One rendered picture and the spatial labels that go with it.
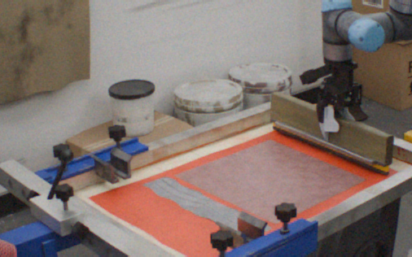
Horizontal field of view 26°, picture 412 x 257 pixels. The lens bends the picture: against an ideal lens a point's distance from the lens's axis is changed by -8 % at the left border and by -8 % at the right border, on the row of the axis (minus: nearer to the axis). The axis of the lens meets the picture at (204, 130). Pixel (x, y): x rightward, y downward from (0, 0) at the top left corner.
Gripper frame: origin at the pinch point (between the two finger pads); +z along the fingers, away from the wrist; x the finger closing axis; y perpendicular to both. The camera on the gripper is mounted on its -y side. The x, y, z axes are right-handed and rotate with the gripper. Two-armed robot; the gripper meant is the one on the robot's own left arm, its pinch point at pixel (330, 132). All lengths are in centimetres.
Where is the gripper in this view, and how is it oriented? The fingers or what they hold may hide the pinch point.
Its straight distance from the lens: 232.2
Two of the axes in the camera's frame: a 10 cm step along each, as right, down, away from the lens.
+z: 0.3, 9.1, 4.0
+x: 7.7, -2.8, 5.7
